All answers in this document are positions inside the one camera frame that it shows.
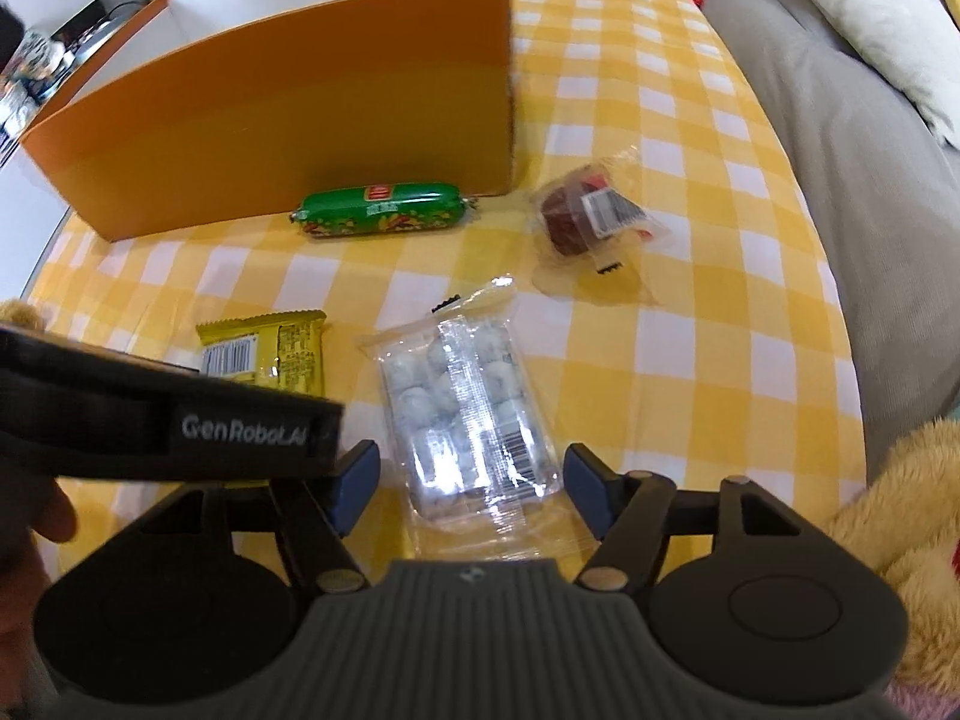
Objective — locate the cream cushion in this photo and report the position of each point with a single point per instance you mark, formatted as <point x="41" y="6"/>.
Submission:
<point x="914" y="45"/>

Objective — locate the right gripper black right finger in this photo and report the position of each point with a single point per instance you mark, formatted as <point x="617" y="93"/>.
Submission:
<point x="627" y="515"/>

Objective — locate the orange cardboard storage box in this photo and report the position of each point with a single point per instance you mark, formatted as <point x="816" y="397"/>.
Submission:
<point x="199" y="111"/>

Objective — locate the clear bag red dates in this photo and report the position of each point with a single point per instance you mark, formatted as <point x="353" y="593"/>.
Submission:
<point x="594" y="214"/>

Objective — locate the clear bag white candies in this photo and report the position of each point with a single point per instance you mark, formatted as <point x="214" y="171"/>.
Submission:
<point x="466" y="430"/>

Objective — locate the yellow snack bar packet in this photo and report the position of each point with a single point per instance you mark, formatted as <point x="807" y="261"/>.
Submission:
<point x="282" y="350"/>

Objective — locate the yellow plush toy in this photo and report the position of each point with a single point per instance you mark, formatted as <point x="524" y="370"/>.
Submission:
<point x="905" y="527"/>

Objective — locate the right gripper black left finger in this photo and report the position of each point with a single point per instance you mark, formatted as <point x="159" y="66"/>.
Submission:
<point x="314" y="515"/>

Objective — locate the beige sofa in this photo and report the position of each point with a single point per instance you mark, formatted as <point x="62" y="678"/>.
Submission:
<point x="883" y="194"/>

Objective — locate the person's left hand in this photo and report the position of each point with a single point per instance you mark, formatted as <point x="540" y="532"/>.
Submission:
<point x="32" y="506"/>

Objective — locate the green sausage stick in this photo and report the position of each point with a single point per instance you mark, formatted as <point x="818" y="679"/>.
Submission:
<point x="379" y="209"/>

